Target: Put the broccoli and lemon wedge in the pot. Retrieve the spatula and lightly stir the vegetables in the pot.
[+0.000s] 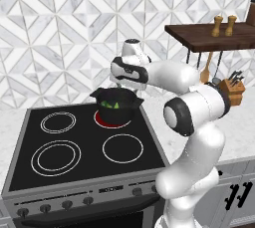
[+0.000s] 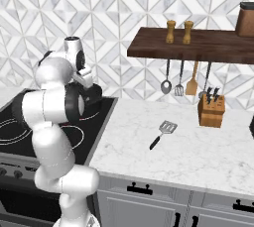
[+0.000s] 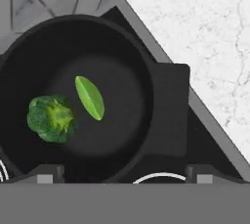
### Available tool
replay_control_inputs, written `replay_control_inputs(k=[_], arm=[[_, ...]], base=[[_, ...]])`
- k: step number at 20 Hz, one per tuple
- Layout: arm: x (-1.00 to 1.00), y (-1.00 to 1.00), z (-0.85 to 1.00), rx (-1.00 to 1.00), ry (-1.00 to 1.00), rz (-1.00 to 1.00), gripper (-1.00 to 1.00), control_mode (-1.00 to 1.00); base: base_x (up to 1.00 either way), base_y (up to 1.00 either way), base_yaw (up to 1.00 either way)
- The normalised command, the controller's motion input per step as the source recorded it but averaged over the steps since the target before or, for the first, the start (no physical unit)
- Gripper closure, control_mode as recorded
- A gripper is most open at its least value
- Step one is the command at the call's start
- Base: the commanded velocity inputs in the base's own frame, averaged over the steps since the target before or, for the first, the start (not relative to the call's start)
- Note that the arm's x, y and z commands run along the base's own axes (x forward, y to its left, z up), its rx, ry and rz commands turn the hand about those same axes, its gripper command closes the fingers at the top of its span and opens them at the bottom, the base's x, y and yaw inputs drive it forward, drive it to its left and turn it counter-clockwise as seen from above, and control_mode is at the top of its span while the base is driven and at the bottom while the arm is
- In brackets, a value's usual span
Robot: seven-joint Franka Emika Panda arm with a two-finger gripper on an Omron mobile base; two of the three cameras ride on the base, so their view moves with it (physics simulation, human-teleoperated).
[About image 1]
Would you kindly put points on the dark stove knob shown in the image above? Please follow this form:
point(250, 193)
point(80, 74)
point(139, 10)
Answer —
point(136, 191)
point(154, 188)
point(66, 204)
point(88, 200)
point(22, 212)
point(45, 208)

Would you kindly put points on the brown box on shelf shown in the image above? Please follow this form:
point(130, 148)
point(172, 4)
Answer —
point(251, 11)

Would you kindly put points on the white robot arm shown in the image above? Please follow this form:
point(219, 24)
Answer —
point(199, 106)

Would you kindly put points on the grey cupboard door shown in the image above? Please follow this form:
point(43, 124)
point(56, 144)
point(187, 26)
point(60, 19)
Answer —
point(215, 205)
point(247, 198)

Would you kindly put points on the grey drawer front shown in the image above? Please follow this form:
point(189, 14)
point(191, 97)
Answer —
point(237, 167)

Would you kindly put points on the dark wooden wall shelf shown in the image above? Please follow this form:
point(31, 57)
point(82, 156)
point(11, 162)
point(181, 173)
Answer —
point(212, 38)

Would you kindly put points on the black cooking pot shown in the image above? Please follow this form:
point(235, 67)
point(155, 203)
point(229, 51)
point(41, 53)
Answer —
point(118, 112)

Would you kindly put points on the dark hanging ladle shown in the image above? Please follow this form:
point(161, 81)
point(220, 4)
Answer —
point(217, 72)

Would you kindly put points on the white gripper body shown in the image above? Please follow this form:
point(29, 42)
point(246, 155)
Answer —
point(132, 85)

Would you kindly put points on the black and grey stove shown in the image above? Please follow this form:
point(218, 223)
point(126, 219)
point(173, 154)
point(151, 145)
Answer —
point(86, 145)

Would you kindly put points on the wooden spatula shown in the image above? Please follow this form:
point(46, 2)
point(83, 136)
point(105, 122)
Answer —
point(205, 72)

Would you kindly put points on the green broccoli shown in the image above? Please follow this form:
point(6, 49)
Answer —
point(106, 104)

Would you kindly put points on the yellow-green lemon wedge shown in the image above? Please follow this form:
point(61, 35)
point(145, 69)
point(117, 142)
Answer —
point(116, 106)

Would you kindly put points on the wooden salt shaker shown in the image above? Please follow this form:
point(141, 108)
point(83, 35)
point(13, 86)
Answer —
point(216, 26)

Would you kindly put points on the dark hanging utensil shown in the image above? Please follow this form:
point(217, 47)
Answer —
point(199, 60)
point(188, 57)

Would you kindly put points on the wooden knife block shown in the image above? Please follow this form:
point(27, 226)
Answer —
point(234, 91)

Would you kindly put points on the wooden pepper shaker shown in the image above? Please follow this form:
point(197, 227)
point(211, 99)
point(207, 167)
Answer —
point(230, 25)

